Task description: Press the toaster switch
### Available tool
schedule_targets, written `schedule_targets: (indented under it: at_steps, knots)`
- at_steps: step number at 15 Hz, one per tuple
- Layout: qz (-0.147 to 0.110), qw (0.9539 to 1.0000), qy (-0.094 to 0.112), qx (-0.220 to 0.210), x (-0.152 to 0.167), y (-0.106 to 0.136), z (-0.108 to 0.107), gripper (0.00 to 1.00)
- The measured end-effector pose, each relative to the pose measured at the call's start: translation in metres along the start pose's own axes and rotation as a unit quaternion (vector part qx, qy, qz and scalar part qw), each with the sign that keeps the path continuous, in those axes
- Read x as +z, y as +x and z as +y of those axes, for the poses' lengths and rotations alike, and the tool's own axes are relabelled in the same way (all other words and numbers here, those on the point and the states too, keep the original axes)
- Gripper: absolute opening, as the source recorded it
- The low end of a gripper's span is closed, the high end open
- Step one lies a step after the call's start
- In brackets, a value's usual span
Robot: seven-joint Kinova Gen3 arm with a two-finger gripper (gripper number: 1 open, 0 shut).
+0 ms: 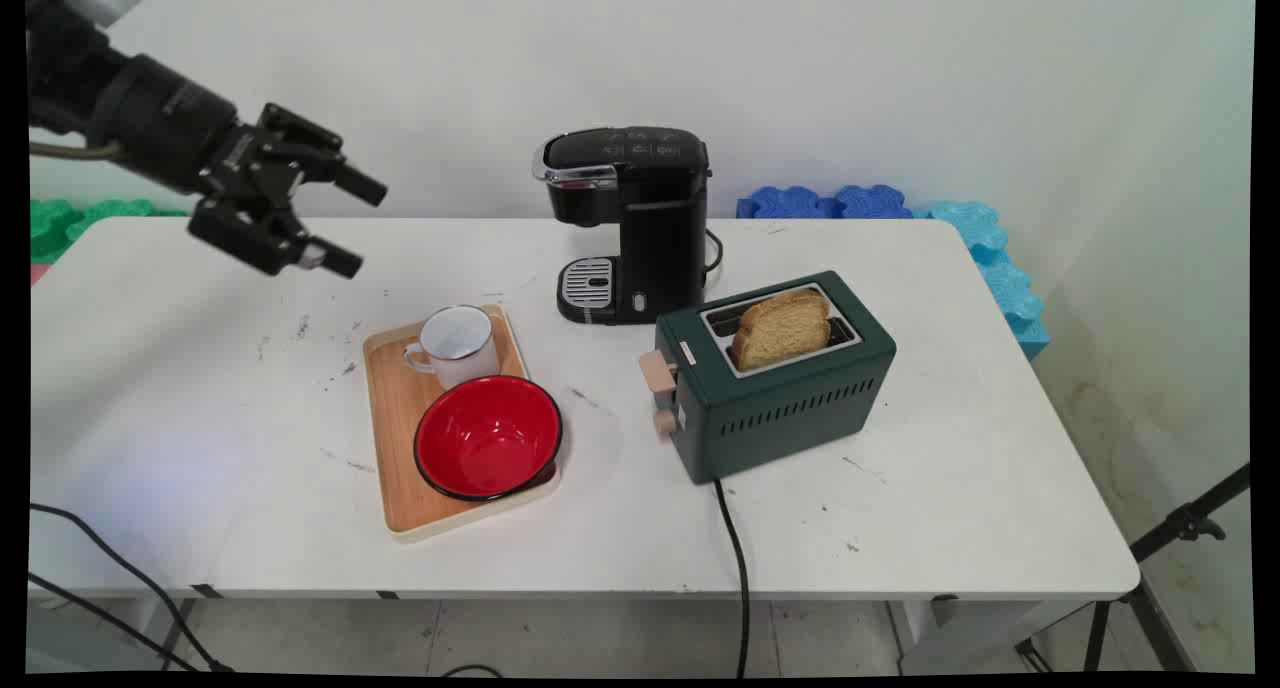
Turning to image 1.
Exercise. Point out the white table leg frame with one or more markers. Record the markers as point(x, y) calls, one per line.
point(960, 633)

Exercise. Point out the green foam mat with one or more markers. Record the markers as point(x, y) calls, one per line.
point(70, 223)

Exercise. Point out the metal table leg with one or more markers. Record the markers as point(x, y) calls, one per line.
point(178, 628)

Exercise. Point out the cyan foam mat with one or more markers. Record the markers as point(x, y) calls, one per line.
point(1005, 278)

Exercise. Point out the beige toaster lever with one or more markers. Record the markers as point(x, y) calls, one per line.
point(657, 370)

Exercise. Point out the wooden serving tray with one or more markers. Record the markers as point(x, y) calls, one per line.
point(395, 418)

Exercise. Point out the red bowl with black rim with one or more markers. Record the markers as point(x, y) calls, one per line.
point(487, 438)

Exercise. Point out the red foam mat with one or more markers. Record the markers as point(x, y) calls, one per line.
point(38, 273)

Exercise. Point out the toast bread slice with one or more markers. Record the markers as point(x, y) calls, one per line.
point(780, 333)

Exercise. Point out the black tripod stand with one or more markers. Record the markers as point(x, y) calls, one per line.
point(1180, 523)

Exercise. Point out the dark green two-slot toaster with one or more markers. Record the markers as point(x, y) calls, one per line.
point(790, 408)

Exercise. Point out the blue foam mat piece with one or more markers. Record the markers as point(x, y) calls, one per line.
point(873, 201)
point(790, 203)

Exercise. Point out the beige toaster knob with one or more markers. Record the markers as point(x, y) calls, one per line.
point(665, 424)

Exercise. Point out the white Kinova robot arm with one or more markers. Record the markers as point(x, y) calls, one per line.
point(62, 58)

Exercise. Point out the black single-serve coffee maker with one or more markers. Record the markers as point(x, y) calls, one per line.
point(650, 228)

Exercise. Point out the white enamel mug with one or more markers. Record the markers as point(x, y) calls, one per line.
point(458, 343)

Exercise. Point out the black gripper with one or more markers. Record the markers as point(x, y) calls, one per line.
point(170, 118)

